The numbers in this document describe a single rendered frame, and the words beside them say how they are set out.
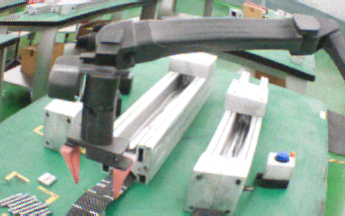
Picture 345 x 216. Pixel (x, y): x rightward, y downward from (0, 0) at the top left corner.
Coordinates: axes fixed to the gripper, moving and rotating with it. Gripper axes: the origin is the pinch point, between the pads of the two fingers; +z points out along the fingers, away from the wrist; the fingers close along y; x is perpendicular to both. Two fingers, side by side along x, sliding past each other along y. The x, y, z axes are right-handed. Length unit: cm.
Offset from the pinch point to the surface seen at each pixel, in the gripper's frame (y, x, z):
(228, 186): -21.2, -9.9, -1.4
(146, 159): -4.6, -19.2, 0.0
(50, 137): 19.2, -21.0, 2.9
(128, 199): -3.8, -9.9, 5.8
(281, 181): -34.0, -26.8, 3.7
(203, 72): -5, -76, -4
